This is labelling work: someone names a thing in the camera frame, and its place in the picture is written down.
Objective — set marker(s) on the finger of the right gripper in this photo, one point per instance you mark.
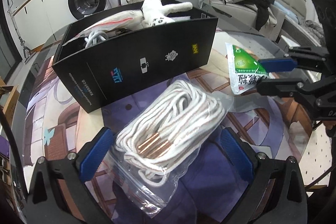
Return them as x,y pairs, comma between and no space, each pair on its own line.
283,88
278,64

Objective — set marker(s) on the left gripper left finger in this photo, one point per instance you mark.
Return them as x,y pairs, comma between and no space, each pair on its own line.
92,154

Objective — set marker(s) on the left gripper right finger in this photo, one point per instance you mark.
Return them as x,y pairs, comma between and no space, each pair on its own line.
240,154

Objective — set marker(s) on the green white medicine packet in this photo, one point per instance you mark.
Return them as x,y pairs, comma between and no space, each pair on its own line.
244,70

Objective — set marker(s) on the bag of white rope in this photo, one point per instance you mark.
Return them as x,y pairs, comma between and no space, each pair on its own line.
153,151

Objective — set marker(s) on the white plush bunny toy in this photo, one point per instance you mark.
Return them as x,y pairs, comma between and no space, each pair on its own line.
156,14

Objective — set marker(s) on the grey sofa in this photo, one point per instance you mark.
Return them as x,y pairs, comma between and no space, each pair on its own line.
274,18

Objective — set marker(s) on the black cardboard box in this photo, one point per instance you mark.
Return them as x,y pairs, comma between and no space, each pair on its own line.
134,60

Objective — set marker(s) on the open cardboard box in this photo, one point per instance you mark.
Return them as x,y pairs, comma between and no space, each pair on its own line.
9,100

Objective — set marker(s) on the white kitchen cabinet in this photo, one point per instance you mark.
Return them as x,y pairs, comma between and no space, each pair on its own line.
38,20

